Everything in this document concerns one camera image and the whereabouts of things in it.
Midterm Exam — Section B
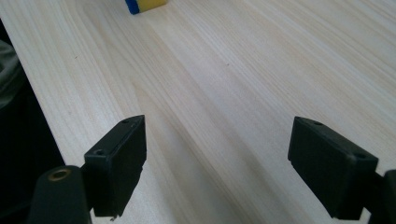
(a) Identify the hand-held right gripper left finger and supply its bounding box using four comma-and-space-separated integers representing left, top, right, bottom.
83, 114, 148, 218

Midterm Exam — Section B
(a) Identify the yellow and blue sponge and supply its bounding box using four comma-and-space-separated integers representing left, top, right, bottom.
124, 0, 168, 15

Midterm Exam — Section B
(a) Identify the grey cloth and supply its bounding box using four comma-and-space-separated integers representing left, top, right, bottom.
0, 39, 25, 110

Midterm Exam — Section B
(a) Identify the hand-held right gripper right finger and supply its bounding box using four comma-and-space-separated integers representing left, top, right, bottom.
287, 116, 380, 221

